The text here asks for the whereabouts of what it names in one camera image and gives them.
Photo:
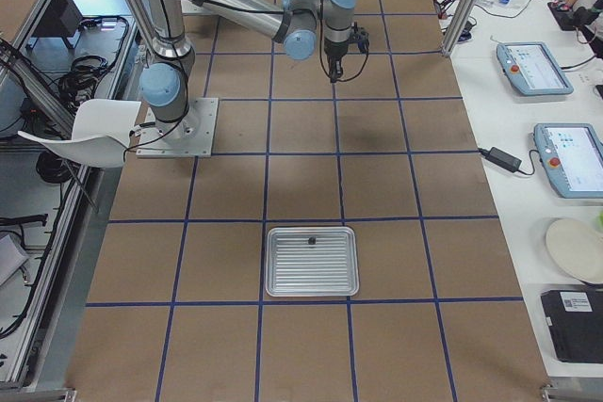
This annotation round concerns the blue teach pendant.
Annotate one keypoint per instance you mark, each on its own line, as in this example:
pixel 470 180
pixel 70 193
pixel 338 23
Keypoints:
pixel 571 154
pixel 531 69

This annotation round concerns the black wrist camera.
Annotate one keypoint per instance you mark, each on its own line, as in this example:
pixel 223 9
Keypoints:
pixel 360 38

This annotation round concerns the cream round plate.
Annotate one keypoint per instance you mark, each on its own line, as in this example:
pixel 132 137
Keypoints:
pixel 576 248

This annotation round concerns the white plastic chair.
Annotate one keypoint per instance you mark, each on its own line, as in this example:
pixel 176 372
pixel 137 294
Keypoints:
pixel 100 133

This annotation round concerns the blue teach pendant near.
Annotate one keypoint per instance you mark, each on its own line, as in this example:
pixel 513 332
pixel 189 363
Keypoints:
pixel 571 154

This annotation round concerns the ribbed metal tray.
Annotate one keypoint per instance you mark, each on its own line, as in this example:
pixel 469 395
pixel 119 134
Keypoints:
pixel 328 269

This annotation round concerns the aluminium frame post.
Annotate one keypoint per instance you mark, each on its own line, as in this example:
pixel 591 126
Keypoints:
pixel 464 2

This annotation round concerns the black flat box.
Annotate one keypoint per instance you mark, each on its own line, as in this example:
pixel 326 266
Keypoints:
pixel 574 320

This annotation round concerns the blue teach pendant far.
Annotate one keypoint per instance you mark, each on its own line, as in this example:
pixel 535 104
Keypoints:
pixel 531 69

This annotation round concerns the black power adapter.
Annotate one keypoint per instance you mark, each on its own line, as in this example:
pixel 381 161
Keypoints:
pixel 501 159

